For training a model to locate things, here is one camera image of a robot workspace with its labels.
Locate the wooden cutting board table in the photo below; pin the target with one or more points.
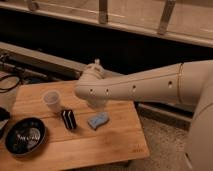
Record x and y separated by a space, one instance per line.
121 139

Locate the black object at left edge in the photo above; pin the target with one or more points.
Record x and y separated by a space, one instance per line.
4 118

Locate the black white striped eraser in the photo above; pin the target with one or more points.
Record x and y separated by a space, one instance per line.
69 119

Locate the blue sponge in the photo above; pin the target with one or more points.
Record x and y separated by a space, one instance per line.
98 120

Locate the translucent plastic cup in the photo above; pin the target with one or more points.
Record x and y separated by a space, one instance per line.
52 100

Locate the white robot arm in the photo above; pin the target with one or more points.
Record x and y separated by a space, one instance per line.
189 83

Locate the metal window rail frame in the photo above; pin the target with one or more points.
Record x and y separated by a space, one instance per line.
188 21

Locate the black round bowl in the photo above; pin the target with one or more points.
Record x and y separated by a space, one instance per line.
25 136

